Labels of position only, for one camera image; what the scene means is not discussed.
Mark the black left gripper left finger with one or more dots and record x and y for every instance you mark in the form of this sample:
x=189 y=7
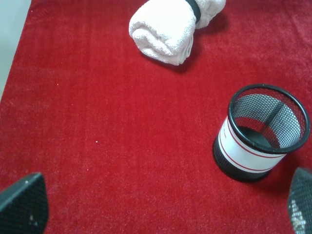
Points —
x=24 y=206

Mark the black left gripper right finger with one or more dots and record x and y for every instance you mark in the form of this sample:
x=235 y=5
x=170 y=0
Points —
x=300 y=201

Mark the black mesh pen holder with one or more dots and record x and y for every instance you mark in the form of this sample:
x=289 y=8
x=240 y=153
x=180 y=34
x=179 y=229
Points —
x=264 y=123

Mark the red velvet table cloth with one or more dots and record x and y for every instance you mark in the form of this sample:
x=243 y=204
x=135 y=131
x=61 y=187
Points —
x=124 y=141

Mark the rolled white towel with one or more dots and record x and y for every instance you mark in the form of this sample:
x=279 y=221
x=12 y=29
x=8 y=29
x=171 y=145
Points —
x=164 y=29

